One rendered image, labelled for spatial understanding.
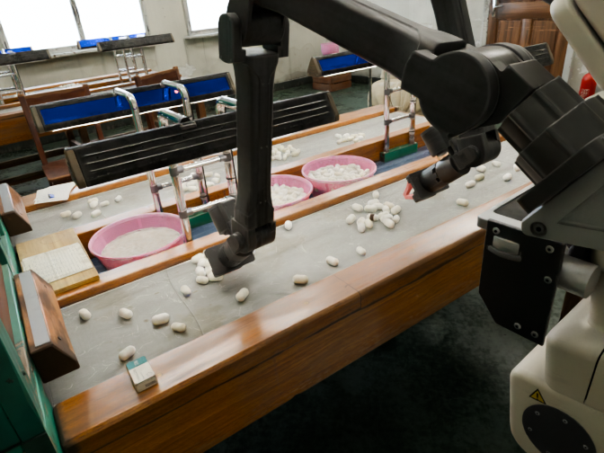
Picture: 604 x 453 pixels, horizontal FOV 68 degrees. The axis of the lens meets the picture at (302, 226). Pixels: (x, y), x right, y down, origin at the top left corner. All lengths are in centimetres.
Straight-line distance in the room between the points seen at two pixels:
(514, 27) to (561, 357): 531
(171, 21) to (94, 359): 573
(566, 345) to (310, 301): 47
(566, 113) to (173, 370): 70
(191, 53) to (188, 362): 590
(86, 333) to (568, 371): 87
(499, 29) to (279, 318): 533
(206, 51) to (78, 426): 610
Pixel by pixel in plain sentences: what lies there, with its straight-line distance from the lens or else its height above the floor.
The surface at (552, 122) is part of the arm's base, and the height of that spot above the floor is 122.
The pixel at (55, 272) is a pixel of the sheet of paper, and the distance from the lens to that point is 125.
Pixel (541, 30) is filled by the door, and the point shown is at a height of 79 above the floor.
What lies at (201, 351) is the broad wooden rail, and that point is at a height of 76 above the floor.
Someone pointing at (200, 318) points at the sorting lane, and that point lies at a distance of 99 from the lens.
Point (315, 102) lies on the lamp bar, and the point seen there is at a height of 109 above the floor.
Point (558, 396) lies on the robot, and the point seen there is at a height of 80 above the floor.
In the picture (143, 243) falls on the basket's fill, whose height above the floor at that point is 73.
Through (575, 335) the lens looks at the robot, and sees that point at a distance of 73.
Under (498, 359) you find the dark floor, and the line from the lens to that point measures 200.
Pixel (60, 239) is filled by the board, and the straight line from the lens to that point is 142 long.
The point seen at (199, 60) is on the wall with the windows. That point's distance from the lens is 662.
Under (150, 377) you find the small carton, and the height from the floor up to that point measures 78.
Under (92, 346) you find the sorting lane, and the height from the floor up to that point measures 74.
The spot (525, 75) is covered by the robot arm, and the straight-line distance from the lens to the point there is 47.
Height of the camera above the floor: 133
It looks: 27 degrees down
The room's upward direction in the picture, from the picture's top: 5 degrees counter-clockwise
